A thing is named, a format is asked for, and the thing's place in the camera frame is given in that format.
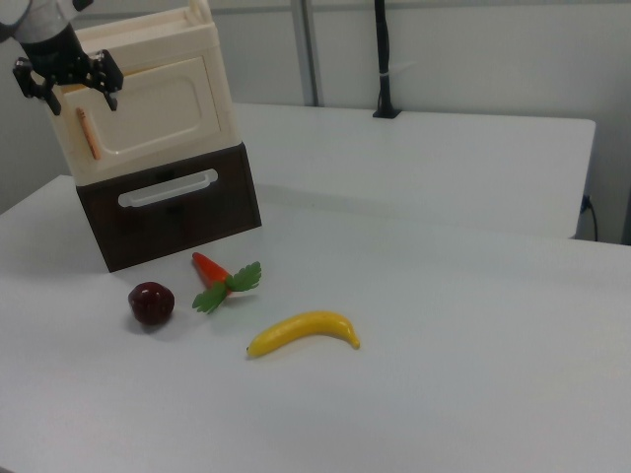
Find black power cable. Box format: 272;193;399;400
580;193;600;243

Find cream cabinet door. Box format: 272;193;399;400
60;54;223;168

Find orange toy carrot green leaves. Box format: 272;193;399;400
191;251;263;315

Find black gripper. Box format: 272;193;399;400
12;22;125;117

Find dark red toy apple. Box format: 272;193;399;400
127;281;176;327

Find dark brown wooden drawer box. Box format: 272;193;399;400
75;142;263;274

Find white drawer handle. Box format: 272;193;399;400
116;168;220;210

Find cream cabinet carry handle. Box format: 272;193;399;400
185;0;214;25

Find yellow toy banana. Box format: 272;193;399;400
245;309;362;361

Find black camera pole with clamp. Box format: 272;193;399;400
371;0;403;120

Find orange door handle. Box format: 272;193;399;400
74;107;103;162

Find cream plastic cabinet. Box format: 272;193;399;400
46;0;236;188

